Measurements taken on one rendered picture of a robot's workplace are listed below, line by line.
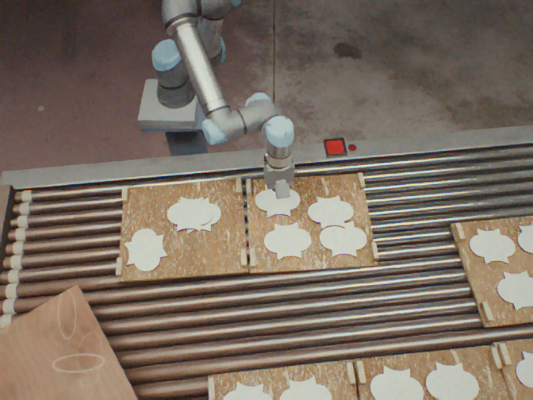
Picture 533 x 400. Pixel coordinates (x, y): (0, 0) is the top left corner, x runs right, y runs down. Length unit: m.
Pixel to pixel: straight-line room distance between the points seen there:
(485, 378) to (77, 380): 1.12
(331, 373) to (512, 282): 0.64
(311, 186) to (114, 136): 1.72
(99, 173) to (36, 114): 1.63
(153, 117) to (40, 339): 0.91
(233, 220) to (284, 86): 1.78
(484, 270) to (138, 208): 1.15
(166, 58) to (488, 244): 1.26
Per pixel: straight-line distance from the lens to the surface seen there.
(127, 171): 1.83
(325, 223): 1.62
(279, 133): 1.32
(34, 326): 1.53
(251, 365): 1.49
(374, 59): 3.53
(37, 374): 1.49
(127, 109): 3.27
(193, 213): 1.64
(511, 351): 1.64
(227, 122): 1.37
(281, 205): 1.65
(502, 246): 1.75
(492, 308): 1.66
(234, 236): 1.61
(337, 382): 1.48
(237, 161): 1.79
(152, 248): 1.62
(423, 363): 1.54
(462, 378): 1.55
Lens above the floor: 2.38
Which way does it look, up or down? 60 degrees down
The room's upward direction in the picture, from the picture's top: straight up
